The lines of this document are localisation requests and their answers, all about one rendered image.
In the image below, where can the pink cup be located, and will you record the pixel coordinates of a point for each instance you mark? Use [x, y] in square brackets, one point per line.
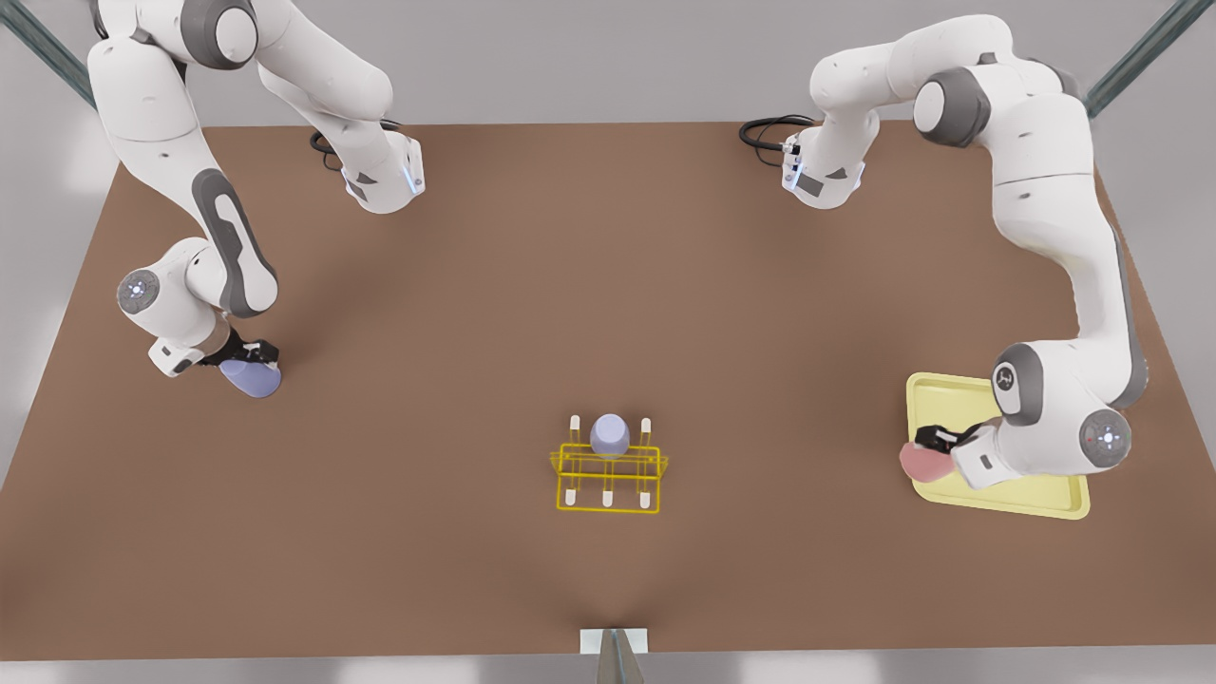
[923, 463]

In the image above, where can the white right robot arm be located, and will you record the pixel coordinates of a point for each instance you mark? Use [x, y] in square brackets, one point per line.
[152, 123]

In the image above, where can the silver frame post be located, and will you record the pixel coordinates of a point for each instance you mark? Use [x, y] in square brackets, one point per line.
[617, 657]
[49, 52]
[1135, 57]

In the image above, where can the yellow tray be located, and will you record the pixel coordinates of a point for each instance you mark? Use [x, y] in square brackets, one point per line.
[1035, 494]

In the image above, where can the lavender cup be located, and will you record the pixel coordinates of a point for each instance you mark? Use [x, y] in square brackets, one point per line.
[609, 435]
[252, 380]

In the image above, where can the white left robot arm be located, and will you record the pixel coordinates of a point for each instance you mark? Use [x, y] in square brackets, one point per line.
[1045, 180]

